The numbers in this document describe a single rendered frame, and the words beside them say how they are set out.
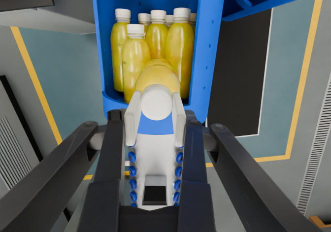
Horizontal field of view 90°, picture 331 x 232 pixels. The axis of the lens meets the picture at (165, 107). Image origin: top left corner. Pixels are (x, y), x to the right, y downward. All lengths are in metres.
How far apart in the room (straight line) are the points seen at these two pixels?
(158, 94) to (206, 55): 0.19
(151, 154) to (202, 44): 0.55
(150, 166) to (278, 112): 1.56
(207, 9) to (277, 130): 1.91
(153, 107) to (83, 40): 1.50
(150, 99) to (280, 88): 1.82
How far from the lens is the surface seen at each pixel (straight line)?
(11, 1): 0.66
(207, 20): 0.35
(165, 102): 0.19
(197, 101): 0.36
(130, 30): 0.41
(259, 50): 1.60
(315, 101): 2.25
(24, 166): 2.10
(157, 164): 0.80
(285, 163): 2.49
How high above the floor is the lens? 1.54
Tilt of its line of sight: 69 degrees down
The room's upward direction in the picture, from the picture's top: 176 degrees clockwise
